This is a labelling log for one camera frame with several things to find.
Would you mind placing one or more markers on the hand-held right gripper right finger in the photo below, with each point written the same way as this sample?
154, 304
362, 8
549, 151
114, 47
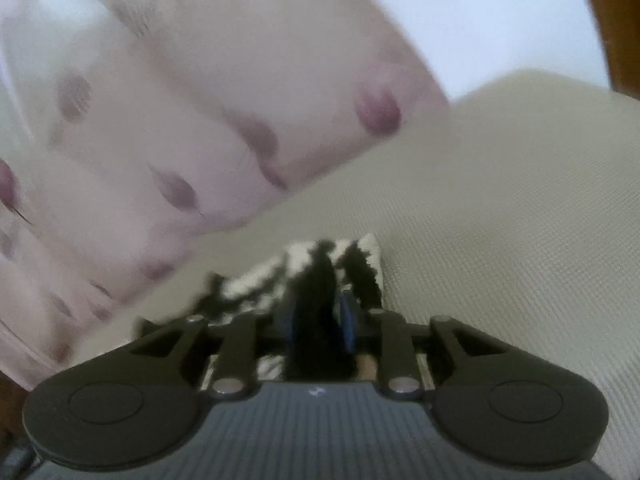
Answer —
348, 321

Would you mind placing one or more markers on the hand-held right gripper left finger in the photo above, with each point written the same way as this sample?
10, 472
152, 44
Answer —
289, 327

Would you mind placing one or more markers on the black and cream striped knit garment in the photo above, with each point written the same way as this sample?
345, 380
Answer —
260, 280

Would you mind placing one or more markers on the pink leaf print cushion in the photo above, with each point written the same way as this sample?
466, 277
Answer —
100, 185
280, 60

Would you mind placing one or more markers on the brown wooden door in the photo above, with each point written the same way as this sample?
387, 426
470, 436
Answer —
617, 25

